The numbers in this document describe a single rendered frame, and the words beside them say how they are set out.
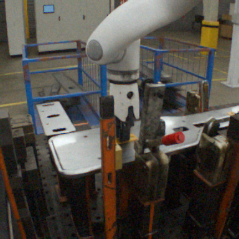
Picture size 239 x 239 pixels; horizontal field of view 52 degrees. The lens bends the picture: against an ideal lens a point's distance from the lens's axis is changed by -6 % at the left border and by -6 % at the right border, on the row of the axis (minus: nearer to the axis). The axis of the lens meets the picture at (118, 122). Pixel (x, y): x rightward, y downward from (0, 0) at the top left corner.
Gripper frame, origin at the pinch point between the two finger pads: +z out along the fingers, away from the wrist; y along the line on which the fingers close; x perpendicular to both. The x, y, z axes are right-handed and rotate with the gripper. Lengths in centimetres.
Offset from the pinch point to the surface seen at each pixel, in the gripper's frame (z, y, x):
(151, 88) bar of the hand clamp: -18.0, -17.5, 1.5
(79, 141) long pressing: 2.9, 4.7, 11.6
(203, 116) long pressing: 2.9, 5.1, -34.1
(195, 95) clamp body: -1.2, 15.9, -38.1
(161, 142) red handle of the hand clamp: -7.9, -21.4, 0.9
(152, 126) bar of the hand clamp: -8.8, -16.0, 0.0
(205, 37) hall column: 41, 558, -520
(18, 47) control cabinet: 69, 777, 8
